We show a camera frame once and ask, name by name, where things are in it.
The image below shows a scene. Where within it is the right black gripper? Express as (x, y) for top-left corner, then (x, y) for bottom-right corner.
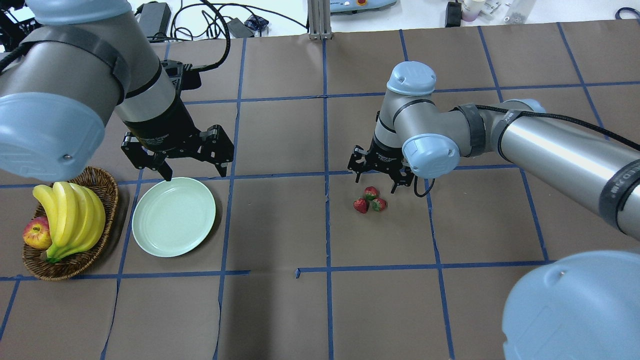
(348, 135), (415, 194)

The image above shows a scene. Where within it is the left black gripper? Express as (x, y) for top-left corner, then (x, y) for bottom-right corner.
(119, 60), (234, 182)

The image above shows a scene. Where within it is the red strawberry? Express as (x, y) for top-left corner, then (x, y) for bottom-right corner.
(363, 186), (380, 201)
(370, 197), (388, 212)
(353, 197), (370, 214)

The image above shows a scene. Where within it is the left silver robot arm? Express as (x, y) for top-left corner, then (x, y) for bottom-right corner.
(0, 0), (234, 182)

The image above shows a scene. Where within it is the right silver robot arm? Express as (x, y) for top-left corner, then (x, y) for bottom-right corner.
(347, 61), (640, 360)

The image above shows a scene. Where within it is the light green plate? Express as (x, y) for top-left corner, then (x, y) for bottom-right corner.
(131, 177), (217, 258)

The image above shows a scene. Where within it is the yellow banana bunch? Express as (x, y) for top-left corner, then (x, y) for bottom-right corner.
(32, 181), (106, 264)

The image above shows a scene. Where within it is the black power adapter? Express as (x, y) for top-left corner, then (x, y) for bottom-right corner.
(134, 1), (171, 42)

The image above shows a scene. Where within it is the brown wicker basket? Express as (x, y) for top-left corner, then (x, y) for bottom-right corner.
(22, 166), (120, 281)

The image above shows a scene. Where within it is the red yellow apple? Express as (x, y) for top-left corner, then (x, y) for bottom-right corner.
(22, 216), (53, 250)

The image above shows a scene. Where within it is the blue teach pendant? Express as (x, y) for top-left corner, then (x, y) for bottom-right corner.
(329, 0), (398, 14)

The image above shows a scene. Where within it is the white paper cup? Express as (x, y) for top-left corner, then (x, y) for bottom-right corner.
(461, 0), (487, 23)

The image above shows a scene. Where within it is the aluminium frame post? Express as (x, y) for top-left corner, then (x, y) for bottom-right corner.
(306, 0), (334, 41)

